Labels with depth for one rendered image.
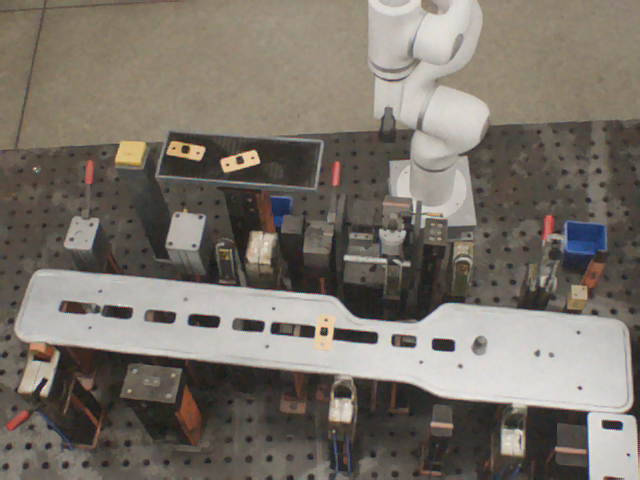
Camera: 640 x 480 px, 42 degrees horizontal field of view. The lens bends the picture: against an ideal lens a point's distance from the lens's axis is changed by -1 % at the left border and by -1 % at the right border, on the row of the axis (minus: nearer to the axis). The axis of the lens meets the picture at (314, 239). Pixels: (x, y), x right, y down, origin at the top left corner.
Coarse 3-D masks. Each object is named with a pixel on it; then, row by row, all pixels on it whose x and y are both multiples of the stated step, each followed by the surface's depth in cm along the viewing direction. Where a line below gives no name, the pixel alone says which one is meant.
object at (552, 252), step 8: (552, 232) 175; (552, 240) 173; (560, 240) 173; (544, 248) 175; (552, 248) 173; (560, 248) 173; (544, 256) 176; (552, 256) 171; (560, 256) 171; (544, 264) 179; (552, 264) 179; (536, 272) 183; (544, 272) 181; (552, 272) 180; (536, 280) 182; (552, 280) 182; (536, 288) 185
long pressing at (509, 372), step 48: (48, 288) 197; (96, 288) 196; (144, 288) 196; (192, 288) 195; (240, 288) 194; (48, 336) 190; (96, 336) 190; (144, 336) 189; (192, 336) 189; (240, 336) 188; (288, 336) 188; (384, 336) 187; (432, 336) 186; (528, 336) 185; (576, 336) 184; (624, 336) 184; (432, 384) 180; (480, 384) 180; (528, 384) 179; (576, 384) 179; (624, 384) 178
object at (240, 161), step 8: (248, 152) 194; (256, 152) 194; (224, 160) 193; (232, 160) 193; (240, 160) 192; (248, 160) 193; (256, 160) 193; (224, 168) 192; (232, 168) 192; (240, 168) 192
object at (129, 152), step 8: (120, 144) 198; (128, 144) 197; (136, 144) 197; (144, 144) 197; (120, 152) 196; (128, 152) 196; (136, 152) 196; (120, 160) 195; (128, 160) 195; (136, 160) 195
